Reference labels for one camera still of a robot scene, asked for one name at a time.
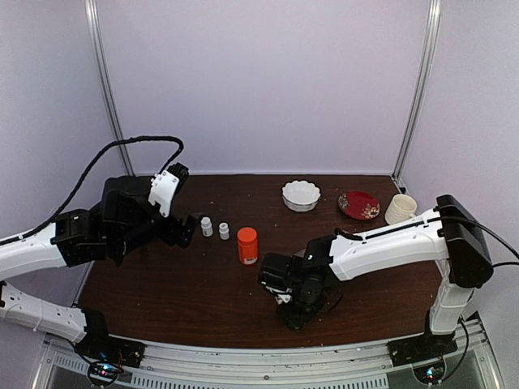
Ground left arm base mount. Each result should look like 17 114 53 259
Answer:
73 309 145 388

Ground left aluminium frame post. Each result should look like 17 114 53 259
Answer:
84 0 136 182

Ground aluminium frame post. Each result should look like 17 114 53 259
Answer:
392 0 441 187
84 0 136 182

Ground front aluminium rail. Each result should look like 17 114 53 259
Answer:
32 334 503 388

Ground left black braided cable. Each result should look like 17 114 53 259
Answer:
0 135 184 244

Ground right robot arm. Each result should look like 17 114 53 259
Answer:
258 194 494 358

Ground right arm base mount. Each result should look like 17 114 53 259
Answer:
387 310 457 386

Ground orange pill bottle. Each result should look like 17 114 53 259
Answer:
237 227 259 266

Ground cream ceramic mug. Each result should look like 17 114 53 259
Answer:
384 194 418 224

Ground right aluminium frame post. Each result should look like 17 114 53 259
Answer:
392 0 441 187

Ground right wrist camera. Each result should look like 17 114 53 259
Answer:
275 294 292 305

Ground shorter small white bottle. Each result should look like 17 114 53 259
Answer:
218 222 229 241

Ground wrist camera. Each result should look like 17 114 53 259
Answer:
148 163 189 218
275 294 292 305

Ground white fluted bowl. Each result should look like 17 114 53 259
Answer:
281 180 321 212

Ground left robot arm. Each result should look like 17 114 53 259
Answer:
1 170 198 360

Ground taller small white bottle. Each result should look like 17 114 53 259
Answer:
200 216 213 237

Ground red patterned plate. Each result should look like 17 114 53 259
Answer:
337 190 380 220

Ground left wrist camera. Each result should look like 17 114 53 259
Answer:
148 163 189 218

